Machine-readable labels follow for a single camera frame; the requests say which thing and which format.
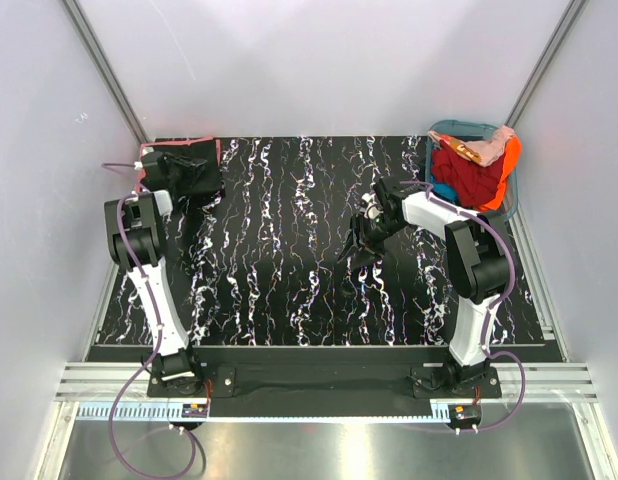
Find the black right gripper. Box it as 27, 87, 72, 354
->
337, 213, 406, 271

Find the black t shirt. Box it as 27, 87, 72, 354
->
148, 138, 226, 197

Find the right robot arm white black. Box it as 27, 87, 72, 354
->
338, 177, 516, 397

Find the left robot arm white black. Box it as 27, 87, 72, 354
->
103, 151, 223, 396

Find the folded pink t shirt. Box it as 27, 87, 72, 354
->
133, 135, 223, 194

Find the blue t shirt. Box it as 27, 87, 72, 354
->
432, 182, 459, 204

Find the dark red t shirt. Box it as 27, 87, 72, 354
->
431, 146, 481, 210

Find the teal plastic laundry basket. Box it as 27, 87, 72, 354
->
425, 120, 522, 220

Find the light pink t shirt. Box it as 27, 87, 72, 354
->
428, 126, 515, 167

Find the orange t shirt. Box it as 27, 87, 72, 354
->
474, 136, 522, 212

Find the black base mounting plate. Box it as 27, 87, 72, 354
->
146, 344, 503, 419

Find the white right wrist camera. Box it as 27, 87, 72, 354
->
360, 193, 382, 221

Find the aluminium frame post left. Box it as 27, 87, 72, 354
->
60, 0, 148, 144

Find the aluminium frame post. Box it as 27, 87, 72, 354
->
505, 0, 588, 129
60, 0, 148, 144

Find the aluminium rail front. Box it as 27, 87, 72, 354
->
57, 363, 597, 403

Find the white slotted cable duct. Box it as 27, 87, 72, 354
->
76, 403, 458, 424

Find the aluminium frame post right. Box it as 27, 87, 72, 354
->
505, 0, 588, 129

